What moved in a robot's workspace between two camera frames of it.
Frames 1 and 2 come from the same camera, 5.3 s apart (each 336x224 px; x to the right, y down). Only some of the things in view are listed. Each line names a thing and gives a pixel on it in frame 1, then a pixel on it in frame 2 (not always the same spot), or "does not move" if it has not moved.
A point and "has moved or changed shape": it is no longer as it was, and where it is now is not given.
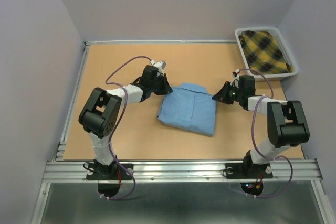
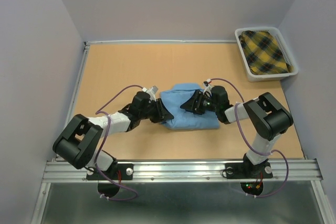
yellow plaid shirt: x=263 y=53 does not move
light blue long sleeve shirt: x=190 y=107 has moved or changed shape
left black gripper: x=165 y=88 -> x=162 y=114
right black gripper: x=222 y=95 -> x=191 y=105
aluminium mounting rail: x=297 y=170 does not move
